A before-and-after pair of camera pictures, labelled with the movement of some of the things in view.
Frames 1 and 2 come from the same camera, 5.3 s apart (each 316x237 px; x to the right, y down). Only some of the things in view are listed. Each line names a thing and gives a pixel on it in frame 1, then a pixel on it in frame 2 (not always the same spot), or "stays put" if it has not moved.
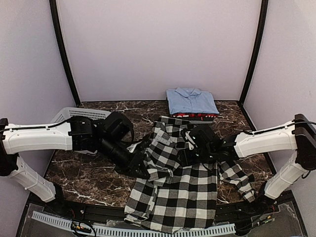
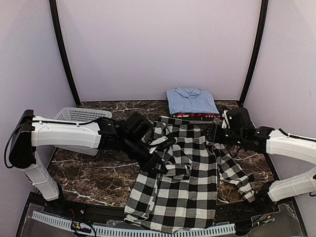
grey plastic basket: x=68 y=113 stays put
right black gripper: x=186 y=159 -> x=214 y=135
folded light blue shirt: x=191 y=100 stays put
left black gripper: x=136 y=161 -> x=149 y=166
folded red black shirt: x=196 y=116 stays put
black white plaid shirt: x=179 y=197 stays put
